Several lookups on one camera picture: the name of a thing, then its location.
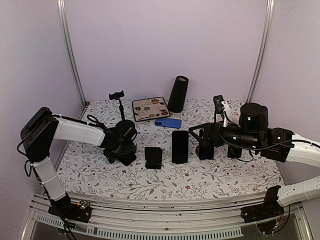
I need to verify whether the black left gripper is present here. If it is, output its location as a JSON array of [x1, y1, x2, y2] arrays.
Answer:
[[104, 140, 137, 164]]

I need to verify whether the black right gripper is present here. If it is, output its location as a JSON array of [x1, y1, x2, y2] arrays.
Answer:
[[188, 120, 260, 151]]

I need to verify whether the blue edged black phone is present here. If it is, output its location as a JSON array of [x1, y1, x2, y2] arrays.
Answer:
[[198, 145, 215, 160]]

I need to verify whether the black clamp phone mount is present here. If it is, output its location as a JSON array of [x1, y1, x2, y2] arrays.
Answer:
[[144, 147, 163, 170]]

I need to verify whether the small black phone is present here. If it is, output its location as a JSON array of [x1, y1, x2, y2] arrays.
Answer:
[[120, 152, 137, 166]]

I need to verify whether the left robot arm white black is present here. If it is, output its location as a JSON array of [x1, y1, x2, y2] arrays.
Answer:
[[17, 107, 138, 217]]

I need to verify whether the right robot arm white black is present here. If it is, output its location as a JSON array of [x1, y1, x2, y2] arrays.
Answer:
[[188, 102, 320, 167]]

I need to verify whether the black tall phone holder stand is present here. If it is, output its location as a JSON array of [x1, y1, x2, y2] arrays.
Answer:
[[109, 90, 136, 130]]

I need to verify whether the blue phone face down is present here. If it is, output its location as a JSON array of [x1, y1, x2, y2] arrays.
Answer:
[[155, 118, 182, 129]]

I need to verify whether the brown round wooden coaster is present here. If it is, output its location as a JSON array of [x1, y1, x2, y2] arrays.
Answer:
[[195, 146, 200, 156]]

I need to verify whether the black cylindrical speaker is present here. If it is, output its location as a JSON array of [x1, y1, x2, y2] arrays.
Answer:
[[167, 75, 189, 113]]

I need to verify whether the floral square ceramic plate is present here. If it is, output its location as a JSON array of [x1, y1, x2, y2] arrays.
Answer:
[[131, 96, 171, 122]]

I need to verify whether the black braided left cable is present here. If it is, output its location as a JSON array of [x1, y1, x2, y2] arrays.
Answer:
[[86, 114, 111, 133]]

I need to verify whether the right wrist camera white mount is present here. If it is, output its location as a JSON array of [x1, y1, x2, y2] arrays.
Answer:
[[213, 95, 238, 128]]

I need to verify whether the right aluminium frame post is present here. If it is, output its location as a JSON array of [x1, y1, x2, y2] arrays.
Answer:
[[245, 0, 275, 103]]

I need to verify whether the aluminium frame post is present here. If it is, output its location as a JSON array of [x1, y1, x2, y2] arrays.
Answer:
[[56, 0, 87, 107], [245, 0, 275, 103]]

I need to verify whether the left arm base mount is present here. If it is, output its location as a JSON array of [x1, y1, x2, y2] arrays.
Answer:
[[48, 195, 93, 223]]

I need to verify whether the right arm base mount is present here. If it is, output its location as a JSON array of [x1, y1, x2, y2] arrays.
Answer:
[[240, 185, 285, 223]]

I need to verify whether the left aluminium frame post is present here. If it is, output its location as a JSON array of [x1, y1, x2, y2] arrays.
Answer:
[[56, 0, 87, 107]]

